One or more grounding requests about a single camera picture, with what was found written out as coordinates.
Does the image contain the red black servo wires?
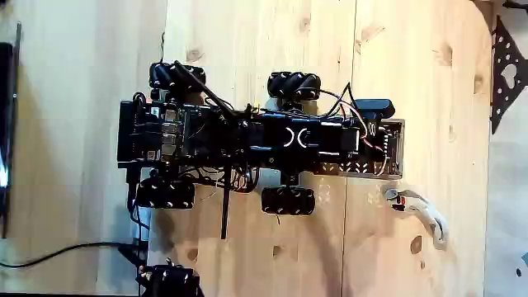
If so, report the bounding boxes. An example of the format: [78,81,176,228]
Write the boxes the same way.
[318,81,389,177]

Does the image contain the black antenna rod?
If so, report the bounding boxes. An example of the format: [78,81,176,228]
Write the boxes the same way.
[172,59,238,121]
[219,153,233,241]

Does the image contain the black monitor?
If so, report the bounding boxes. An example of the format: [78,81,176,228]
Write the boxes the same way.
[0,21,23,240]

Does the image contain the black oval camera box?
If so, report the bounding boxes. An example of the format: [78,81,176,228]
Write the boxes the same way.
[354,97,396,121]

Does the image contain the black leader arm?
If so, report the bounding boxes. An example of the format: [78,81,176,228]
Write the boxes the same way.
[135,257,204,297]

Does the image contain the perforated metal basket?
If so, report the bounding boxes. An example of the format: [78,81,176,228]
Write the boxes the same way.
[312,118,406,181]

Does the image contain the black mecanum wheel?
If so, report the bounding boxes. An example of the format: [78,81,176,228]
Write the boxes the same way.
[134,176,196,210]
[148,61,207,93]
[260,185,317,217]
[266,70,323,101]

